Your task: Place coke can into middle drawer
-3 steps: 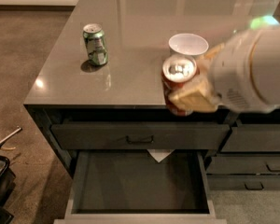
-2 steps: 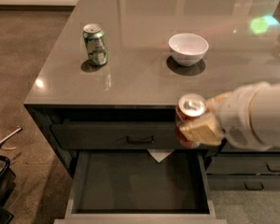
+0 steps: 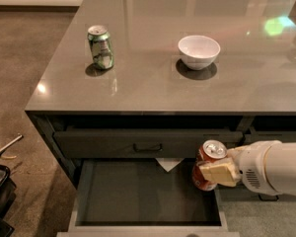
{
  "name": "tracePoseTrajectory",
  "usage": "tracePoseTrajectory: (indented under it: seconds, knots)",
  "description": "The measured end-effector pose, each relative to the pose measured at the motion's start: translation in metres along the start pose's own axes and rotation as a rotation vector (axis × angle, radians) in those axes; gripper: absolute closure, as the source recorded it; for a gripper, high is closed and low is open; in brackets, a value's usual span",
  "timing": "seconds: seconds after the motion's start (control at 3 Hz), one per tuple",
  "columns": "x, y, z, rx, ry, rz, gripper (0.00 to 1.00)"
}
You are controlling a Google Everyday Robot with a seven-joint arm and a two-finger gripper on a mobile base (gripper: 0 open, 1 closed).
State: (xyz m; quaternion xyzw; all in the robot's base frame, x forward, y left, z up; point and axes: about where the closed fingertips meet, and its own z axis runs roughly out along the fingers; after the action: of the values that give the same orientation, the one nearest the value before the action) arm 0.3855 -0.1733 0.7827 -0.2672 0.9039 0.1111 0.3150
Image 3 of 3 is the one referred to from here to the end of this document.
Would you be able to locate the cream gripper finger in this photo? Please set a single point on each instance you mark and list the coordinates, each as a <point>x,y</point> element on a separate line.
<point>223,172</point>
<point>236,151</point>

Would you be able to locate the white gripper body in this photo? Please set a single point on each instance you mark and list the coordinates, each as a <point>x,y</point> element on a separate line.
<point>252,163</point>

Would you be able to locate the red coke can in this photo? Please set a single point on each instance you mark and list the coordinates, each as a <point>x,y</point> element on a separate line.
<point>209,152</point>

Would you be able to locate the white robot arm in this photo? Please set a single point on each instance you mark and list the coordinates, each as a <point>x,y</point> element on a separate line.
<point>281,168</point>

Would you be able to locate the grey right bottom drawer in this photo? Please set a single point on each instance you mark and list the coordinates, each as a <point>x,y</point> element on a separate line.
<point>242,194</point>

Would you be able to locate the grey right top drawer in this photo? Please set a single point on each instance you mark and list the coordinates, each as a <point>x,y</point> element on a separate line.
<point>266,135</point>

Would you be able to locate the white paper in drawer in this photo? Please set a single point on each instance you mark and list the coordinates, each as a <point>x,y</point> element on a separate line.
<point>169,164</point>

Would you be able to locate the grey open middle drawer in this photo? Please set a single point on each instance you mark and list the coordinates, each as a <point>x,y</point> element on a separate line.
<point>138,198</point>

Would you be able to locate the green soda can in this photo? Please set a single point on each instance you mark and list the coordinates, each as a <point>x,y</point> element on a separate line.
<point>99,40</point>

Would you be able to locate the white ceramic bowl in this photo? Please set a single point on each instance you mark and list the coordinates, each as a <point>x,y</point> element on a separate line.
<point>198,52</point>

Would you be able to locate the dark grey cabinet counter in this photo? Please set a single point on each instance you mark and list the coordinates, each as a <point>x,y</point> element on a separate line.
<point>251,83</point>

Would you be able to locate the metal rod on floor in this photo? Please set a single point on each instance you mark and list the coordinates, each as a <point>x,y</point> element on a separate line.
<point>8,145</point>

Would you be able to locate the black bin with bottles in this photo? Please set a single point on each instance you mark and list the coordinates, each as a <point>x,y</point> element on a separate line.
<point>7,188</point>

